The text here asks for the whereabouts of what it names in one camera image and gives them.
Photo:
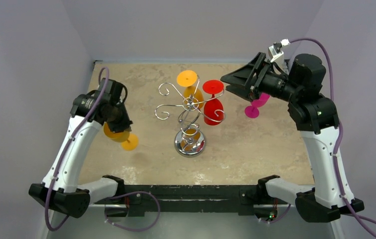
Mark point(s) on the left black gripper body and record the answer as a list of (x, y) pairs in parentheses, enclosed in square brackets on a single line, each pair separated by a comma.
[(120, 120)]

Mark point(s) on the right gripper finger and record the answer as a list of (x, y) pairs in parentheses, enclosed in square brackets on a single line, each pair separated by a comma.
[(245, 94), (244, 75)]

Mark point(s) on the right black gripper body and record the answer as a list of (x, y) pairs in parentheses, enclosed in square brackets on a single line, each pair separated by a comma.
[(258, 76)]

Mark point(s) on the pink wine glass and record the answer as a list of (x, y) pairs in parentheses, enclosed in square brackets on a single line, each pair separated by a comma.
[(252, 111)]

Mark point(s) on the orange wine glass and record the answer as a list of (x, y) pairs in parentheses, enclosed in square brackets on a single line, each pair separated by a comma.
[(128, 140), (188, 80)]

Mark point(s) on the red wine glass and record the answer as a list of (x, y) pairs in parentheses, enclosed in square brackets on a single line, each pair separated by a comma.
[(213, 108)]

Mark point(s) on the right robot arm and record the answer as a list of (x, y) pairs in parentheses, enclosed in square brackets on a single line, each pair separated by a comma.
[(316, 118)]

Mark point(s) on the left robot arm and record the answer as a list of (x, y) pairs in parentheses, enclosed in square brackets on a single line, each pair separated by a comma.
[(59, 190)]

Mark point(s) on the chrome wine glass rack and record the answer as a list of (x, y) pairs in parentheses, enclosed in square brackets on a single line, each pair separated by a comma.
[(189, 141)]

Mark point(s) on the black front mounting bar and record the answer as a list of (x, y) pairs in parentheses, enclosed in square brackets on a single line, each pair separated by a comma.
[(243, 200)]

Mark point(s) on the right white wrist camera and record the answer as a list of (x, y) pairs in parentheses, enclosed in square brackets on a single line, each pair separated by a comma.
[(275, 51)]

